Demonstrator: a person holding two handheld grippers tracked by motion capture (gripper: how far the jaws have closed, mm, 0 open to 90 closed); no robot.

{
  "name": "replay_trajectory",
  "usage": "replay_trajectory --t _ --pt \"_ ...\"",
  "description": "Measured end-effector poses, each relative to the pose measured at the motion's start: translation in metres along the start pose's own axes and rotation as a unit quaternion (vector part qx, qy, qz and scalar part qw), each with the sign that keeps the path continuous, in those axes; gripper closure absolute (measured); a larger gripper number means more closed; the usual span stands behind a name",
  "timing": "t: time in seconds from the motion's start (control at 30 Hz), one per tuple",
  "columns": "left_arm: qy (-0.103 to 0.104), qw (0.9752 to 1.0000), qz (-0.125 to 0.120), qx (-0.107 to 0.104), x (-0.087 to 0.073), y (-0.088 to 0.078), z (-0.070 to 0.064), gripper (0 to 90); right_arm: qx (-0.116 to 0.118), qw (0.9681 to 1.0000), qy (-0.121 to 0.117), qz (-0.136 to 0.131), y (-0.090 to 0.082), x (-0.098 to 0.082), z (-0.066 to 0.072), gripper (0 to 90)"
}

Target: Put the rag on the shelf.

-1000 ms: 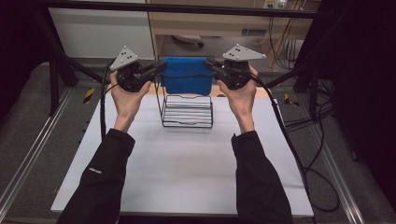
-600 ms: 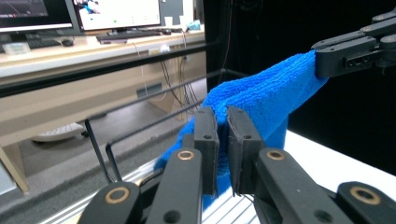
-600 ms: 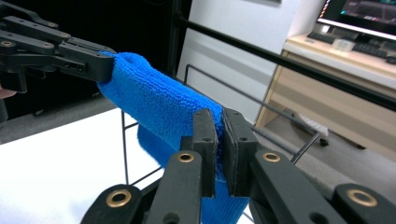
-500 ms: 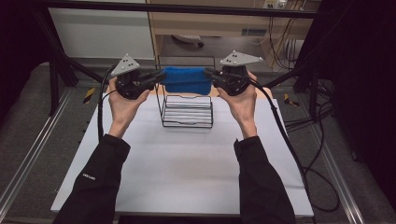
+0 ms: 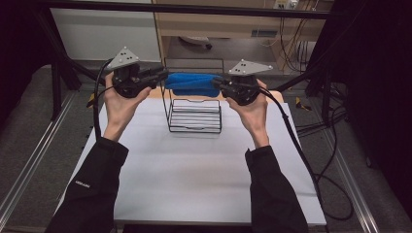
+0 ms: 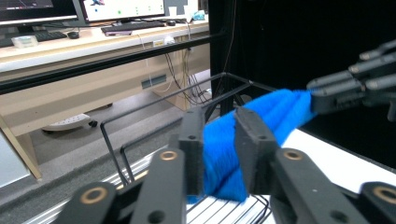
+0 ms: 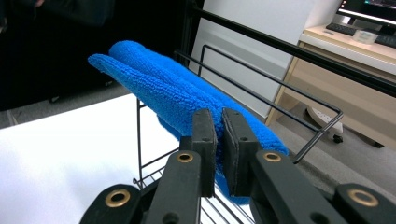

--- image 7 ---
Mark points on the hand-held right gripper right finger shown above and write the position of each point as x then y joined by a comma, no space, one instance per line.
238,149

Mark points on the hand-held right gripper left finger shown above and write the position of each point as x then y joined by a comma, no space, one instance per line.
204,146

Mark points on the blue microfibre cloth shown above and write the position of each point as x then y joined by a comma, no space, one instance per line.
162,84

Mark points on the white power strip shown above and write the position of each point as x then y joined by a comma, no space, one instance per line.
323,118

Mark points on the black metal stand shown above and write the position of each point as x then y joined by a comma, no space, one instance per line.
280,39

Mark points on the light wooden desk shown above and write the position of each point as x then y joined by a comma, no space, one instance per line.
342,87

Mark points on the white partition panel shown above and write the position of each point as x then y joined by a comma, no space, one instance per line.
255,18

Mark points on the black keyboard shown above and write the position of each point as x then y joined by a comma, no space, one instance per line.
341,28

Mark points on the clear plastic box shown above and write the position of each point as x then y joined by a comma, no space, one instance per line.
364,36

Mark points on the dark curtain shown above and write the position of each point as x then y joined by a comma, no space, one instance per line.
62,46

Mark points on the computer monitor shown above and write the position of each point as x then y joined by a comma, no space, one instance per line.
370,7

